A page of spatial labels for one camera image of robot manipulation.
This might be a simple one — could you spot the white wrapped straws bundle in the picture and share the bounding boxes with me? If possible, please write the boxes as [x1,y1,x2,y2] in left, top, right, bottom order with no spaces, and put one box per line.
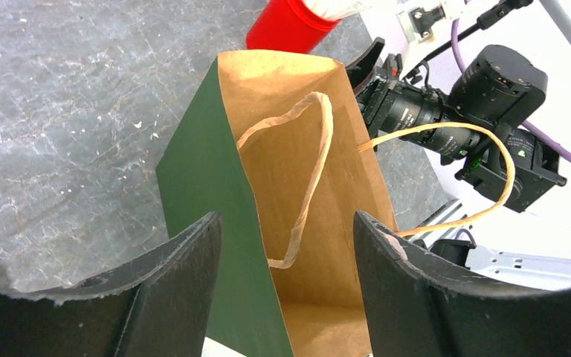
[303,0,374,21]

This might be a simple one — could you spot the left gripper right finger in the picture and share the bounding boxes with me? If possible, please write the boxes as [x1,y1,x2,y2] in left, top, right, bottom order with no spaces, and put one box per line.
[353,210,571,356]

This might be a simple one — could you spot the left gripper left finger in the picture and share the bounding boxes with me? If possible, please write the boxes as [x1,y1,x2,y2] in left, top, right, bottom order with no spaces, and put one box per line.
[0,212,222,356]

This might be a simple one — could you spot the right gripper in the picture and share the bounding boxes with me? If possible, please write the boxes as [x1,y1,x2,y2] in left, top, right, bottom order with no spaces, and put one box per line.
[346,37,483,162]

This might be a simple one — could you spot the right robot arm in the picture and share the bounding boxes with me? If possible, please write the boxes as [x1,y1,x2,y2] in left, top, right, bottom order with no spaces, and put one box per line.
[346,38,571,290]

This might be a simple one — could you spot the red cup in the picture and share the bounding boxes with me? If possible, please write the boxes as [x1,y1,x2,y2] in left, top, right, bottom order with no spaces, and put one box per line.
[245,0,340,54]

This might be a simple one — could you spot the green paper bag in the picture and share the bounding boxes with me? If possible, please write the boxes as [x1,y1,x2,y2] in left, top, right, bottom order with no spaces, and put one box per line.
[155,49,517,357]

